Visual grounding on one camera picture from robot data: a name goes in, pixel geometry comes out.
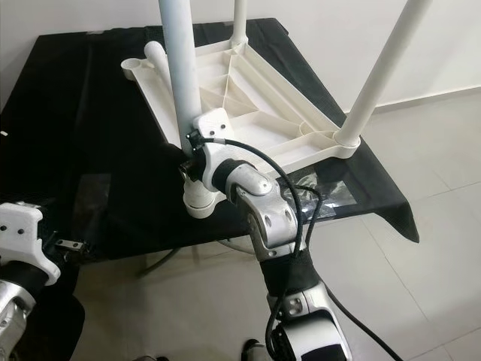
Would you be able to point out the white plastic children table top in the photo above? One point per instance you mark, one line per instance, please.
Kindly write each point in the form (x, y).
(278, 105)

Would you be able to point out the white plastic table leg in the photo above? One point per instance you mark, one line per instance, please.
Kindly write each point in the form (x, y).
(161, 71)
(184, 60)
(240, 19)
(383, 75)

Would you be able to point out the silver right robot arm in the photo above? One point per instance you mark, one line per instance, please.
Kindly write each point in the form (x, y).
(270, 218)

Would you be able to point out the curved metal table leg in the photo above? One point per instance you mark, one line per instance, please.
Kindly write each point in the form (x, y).
(169, 262)
(237, 245)

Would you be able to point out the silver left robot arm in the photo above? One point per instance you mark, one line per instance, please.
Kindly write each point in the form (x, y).
(15, 316)

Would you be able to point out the black tablecloth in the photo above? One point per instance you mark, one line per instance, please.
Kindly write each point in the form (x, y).
(60, 135)

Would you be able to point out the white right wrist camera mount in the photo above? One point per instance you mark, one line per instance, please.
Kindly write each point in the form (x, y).
(214, 122)

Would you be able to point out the grey robot foot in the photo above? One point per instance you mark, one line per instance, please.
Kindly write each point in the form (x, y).
(253, 352)
(150, 357)

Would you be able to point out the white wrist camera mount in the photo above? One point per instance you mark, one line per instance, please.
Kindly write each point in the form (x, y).
(214, 122)
(22, 229)

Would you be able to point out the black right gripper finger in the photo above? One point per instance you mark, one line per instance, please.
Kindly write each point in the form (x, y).
(194, 136)
(185, 169)

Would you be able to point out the clear crinkled tape piece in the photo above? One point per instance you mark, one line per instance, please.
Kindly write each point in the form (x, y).
(334, 194)

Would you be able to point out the grey robot right foot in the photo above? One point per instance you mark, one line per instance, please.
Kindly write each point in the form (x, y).
(253, 352)

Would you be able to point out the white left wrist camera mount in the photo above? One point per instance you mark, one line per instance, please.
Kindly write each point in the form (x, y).
(22, 229)

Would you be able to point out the grey robot left foot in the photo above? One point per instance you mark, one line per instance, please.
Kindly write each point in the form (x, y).
(150, 357)

